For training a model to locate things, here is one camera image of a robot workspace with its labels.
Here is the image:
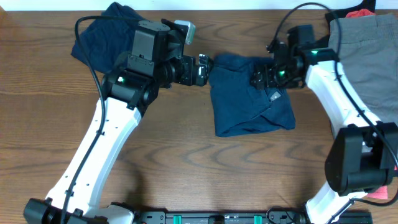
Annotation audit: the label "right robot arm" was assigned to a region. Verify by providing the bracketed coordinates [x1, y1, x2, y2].
[250, 25, 397, 223]

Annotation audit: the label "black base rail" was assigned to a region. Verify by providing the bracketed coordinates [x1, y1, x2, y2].
[133, 205, 373, 224]

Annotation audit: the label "folded dark navy shorts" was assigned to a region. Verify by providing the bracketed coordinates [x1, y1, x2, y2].
[80, 2, 144, 73]

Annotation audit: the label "red garment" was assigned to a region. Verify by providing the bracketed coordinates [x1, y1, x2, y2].
[345, 8, 398, 200]

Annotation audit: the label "grey shorts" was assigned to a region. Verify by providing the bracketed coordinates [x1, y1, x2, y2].
[339, 14, 397, 123]

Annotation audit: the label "black garment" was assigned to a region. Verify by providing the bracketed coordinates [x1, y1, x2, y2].
[325, 0, 377, 50]

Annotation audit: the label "navy blue shorts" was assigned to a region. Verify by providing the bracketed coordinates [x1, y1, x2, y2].
[208, 54, 295, 137]

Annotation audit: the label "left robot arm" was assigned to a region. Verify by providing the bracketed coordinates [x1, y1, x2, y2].
[23, 19, 213, 223]

